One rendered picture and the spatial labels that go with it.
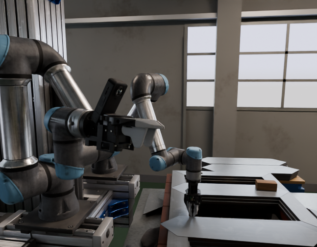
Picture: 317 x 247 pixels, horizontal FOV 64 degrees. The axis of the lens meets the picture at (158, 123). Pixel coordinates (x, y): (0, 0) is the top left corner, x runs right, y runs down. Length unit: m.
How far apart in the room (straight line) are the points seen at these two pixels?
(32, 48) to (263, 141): 3.48
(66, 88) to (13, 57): 0.17
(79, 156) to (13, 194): 0.29
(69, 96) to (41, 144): 0.41
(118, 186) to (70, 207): 0.47
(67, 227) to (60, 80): 0.51
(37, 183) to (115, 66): 3.16
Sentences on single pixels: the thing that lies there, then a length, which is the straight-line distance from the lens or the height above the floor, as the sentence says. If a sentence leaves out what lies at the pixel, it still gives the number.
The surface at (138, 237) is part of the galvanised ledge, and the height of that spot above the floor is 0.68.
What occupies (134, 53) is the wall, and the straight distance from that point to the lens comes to 3.90.
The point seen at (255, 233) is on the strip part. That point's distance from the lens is 1.33.
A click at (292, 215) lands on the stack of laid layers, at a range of 1.59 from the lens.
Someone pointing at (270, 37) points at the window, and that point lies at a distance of 3.92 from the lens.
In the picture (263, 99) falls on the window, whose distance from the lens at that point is 3.87.
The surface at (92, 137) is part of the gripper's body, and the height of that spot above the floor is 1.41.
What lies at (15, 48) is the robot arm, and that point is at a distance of 0.90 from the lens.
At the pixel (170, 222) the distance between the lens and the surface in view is 1.33.
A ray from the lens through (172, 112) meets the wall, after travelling 3.81.
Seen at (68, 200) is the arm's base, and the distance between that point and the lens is 1.06.
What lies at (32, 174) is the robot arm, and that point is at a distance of 0.95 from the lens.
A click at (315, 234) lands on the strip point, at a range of 1.43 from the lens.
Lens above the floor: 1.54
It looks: 9 degrees down
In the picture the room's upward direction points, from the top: straight up
